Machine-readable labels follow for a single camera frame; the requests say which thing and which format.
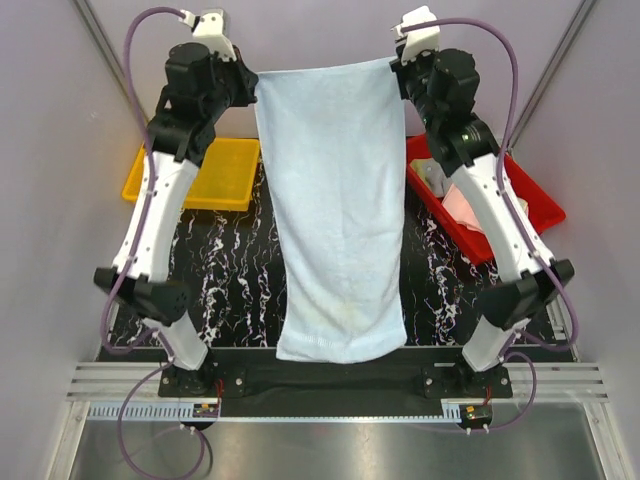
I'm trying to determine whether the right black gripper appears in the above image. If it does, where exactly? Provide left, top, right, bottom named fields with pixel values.
left=388, top=41, right=440, bottom=131

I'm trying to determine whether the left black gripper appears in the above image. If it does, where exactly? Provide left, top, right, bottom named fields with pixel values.
left=203, top=44, right=258, bottom=122

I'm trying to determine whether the light blue towel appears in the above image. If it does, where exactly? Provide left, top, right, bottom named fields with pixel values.
left=255, top=58, right=407, bottom=364

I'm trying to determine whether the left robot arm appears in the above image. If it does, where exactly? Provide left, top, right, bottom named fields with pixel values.
left=93, top=42, right=258, bottom=396

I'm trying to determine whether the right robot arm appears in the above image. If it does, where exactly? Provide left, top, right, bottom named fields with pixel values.
left=391, top=49, right=575, bottom=397

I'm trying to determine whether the grey towel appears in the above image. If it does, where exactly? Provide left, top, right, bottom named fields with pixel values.
left=410, top=158, right=452, bottom=199

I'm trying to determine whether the yellow plastic bin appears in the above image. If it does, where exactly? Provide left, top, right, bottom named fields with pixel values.
left=121, top=138, right=260, bottom=212

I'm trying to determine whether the pink towel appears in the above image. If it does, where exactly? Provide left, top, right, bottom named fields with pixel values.
left=442, top=184, right=483, bottom=233

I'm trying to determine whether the yellow-green towel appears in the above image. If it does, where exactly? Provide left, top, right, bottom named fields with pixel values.
left=515, top=198, right=529, bottom=222

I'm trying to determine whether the red plastic bin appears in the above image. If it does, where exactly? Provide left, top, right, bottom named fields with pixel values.
left=406, top=134, right=566, bottom=265

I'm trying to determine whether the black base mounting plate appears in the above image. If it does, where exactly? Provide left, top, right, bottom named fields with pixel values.
left=158, top=347, right=513, bottom=400

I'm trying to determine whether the left small electronics board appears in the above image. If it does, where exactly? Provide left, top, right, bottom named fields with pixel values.
left=193, top=401, right=221, bottom=418

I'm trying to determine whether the small electronics board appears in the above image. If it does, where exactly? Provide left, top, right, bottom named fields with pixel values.
left=461, top=404, right=493, bottom=424
left=193, top=401, right=221, bottom=418

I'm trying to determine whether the right small electronics board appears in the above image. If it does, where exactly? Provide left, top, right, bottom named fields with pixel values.
left=461, top=404, right=493, bottom=424

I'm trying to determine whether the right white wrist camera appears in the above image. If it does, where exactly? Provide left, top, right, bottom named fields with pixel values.
left=391, top=5, right=440, bottom=65

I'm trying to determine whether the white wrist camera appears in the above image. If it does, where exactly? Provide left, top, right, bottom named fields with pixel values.
left=181, top=8, right=236, bottom=62
left=391, top=5, right=440, bottom=65

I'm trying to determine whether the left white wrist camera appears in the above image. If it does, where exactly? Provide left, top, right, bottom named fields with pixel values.
left=181, top=8, right=236, bottom=62

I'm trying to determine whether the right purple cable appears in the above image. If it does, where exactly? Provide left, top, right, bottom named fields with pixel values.
left=399, top=18, right=581, bottom=434

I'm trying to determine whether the left corner aluminium post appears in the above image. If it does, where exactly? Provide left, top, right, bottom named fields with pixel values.
left=70, top=0, right=138, bottom=115

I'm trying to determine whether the corner aluminium post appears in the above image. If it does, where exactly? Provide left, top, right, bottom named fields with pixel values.
left=510, top=0, right=599, bottom=148
left=70, top=0, right=138, bottom=115

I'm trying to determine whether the right corner aluminium post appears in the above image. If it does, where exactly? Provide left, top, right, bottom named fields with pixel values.
left=510, top=0, right=599, bottom=148

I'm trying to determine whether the aluminium frame rail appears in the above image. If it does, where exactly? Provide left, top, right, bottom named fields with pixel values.
left=66, top=363, right=609, bottom=424

